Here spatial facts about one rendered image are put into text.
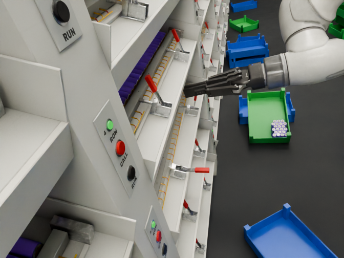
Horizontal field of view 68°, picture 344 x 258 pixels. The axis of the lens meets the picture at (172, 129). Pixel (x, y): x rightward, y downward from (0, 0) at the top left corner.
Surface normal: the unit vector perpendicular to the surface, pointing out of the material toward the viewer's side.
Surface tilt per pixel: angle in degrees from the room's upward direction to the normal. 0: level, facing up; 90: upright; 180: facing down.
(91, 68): 90
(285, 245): 0
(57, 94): 90
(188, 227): 21
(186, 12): 90
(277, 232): 0
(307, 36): 30
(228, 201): 0
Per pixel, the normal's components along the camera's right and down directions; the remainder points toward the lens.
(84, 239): -0.19, 0.63
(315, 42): -0.34, -0.44
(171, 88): 0.15, -0.74
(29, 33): 0.96, -0.04
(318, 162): -0.20, -0.78
